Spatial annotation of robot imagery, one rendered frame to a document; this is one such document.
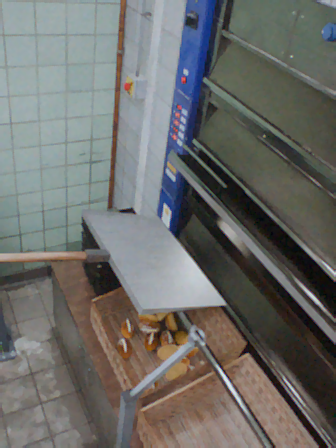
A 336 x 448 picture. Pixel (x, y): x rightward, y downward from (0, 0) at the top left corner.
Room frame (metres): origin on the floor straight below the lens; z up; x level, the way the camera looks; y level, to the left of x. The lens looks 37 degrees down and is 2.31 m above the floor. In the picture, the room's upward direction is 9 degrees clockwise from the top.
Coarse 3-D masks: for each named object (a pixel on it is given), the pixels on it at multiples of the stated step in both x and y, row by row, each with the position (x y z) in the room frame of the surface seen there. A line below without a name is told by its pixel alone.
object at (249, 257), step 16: (208, 208) 1.67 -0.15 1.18; (224, 224) 1.57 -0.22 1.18; (224, 240) 1.50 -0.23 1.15; (240, 240) 1.48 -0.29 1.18; (240, 256) 1.40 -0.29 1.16; (256, 256) 1.39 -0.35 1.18; (256, 272) 1.31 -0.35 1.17; (272, 288) 1.23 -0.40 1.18; (288, 304) 1.16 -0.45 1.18; (304, 320) 1.09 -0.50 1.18; (320, 336) 1.03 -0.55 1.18; (320, 352) 0.99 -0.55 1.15
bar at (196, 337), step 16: (112, 208) 1.56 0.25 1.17; (192, 336) 0.95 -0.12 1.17; (176, 352) 0.94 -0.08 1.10; (208, 352) 0.90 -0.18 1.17; (160, 368) 0.90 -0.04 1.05; (144, 384) 0.87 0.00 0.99; (224, 384) 0.80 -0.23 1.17; (128, 400) 0.83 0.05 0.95; (240, 400) 0.75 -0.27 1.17; (128, 416) 0.83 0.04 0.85; (128, 432) 0.83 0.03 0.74; (256, 432) 0.66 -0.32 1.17
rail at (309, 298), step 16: (176, 160) 1.61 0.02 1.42; (192, 176) 1.51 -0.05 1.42; (208, 192) 1.41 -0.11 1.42; (224, 208) 1.32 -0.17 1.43; (240, 224) 1.24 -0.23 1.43; (256, 240) 1.16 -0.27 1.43; (272, 256) 1.09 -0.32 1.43; (288, 272) 1.03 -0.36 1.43; (304, 288) 0.97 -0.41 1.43; (320, 304) 0.92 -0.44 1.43
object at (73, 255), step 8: (0, 256) 0.99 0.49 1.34; (8, 256) 1.01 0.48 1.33; (16, 256) 1.02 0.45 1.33; (24, 256) 1.03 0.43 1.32; (32, 256) 1.05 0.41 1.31; (40, 256) 1.06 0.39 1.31; (48, 256) 1.07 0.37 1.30; (56, 256) 1.09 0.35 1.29; (64, 256) 1.10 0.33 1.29; (72, 256) 1.12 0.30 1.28; (80, 256) 1.13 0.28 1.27
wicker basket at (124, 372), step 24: (120, 288) 1.51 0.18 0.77; (96, 312) 1.38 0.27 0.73; (120, 312) 1.52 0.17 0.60; (192, 312) 1.49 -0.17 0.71; (216, 312) 1.40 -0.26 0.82; (120, 336) 1.38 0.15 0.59; (144, 336) 1.40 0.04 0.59; (240, 336) 1.26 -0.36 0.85; (120, 360) 1.14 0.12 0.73; (144, 360) 1.26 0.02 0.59; (192, 360) 1.31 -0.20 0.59; (120, 384) 1.12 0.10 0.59; (168, 384) 1.04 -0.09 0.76
